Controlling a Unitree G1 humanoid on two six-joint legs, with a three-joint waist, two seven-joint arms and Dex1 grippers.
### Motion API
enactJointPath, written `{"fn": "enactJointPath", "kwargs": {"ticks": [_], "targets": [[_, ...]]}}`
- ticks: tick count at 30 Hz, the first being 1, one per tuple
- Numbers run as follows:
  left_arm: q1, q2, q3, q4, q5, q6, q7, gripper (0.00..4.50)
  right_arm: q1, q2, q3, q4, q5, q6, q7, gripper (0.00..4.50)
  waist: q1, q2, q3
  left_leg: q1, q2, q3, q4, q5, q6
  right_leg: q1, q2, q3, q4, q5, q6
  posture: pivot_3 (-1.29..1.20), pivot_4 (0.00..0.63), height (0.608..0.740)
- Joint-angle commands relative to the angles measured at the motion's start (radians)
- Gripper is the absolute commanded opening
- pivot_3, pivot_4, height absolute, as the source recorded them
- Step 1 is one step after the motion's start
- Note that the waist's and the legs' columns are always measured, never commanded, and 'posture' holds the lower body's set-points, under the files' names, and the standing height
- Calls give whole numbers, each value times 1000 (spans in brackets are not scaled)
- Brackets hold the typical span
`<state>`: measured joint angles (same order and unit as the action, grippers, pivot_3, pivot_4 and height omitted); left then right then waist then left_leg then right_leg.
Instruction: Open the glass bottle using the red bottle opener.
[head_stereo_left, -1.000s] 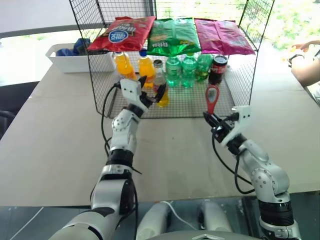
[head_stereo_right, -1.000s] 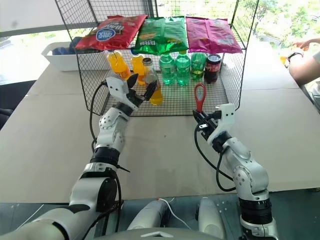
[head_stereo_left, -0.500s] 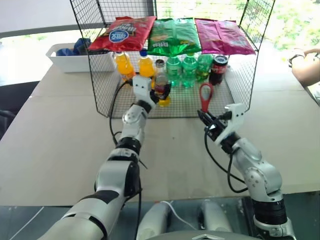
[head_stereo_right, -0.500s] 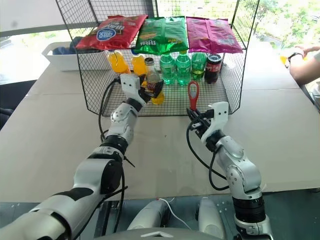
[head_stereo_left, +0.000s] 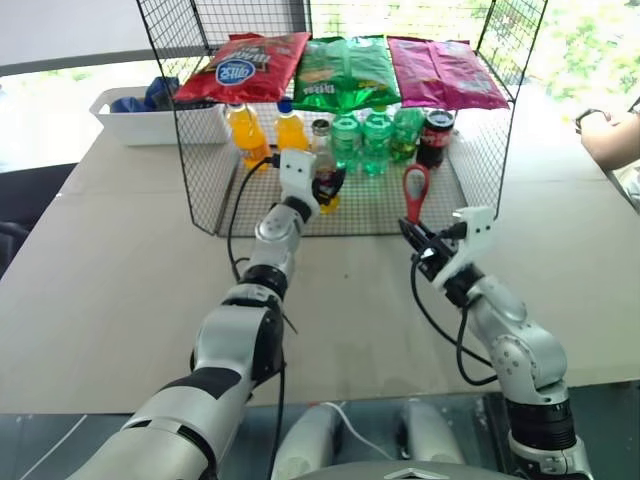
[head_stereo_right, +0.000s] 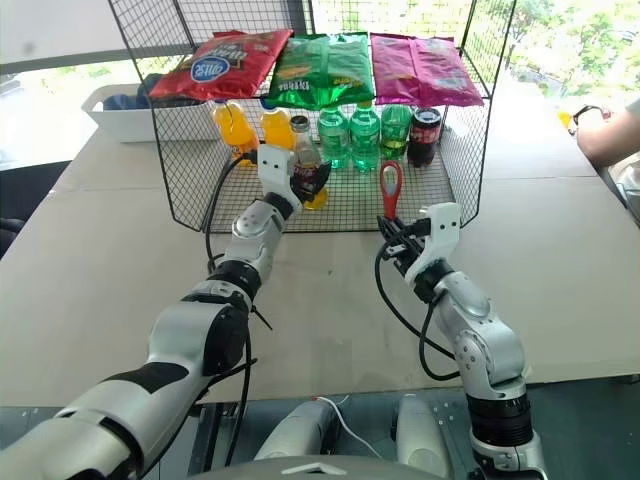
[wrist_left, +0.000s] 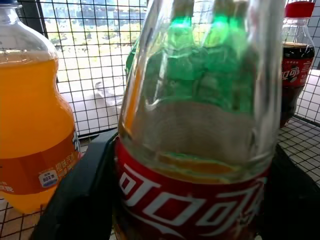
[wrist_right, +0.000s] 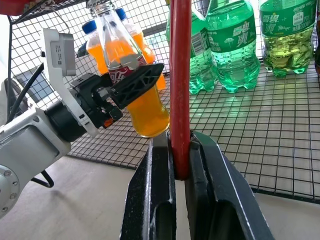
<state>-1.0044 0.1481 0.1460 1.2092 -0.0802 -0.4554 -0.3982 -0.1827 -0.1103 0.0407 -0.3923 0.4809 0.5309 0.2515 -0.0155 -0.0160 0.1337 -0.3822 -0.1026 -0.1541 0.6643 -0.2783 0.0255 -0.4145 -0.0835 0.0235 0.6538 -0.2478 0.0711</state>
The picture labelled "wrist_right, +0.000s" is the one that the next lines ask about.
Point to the glass bottle with orange drink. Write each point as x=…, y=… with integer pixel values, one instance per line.
x=150, y=112

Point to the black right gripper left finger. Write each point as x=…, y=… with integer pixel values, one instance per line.
x=160, y=190

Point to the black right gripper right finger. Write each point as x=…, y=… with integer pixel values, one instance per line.
x=212, y=195

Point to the red vertical shelf post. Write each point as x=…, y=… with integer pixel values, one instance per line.
x=180, y=87

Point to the orange plastic bottle blue cap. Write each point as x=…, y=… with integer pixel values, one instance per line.
x=93, y=50
x=146, y=50

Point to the dark drink bottle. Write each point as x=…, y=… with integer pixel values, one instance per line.
x=317, y=57

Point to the red package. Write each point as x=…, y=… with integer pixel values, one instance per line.
x=10, y=6

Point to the green Sprite plastic bottle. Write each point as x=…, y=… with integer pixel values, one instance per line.
x=235, y=62
x=287, y=50
x=200, y=75

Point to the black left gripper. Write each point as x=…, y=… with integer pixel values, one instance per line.
x=87, y=97

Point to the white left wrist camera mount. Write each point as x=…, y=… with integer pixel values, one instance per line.
x=56, y=50

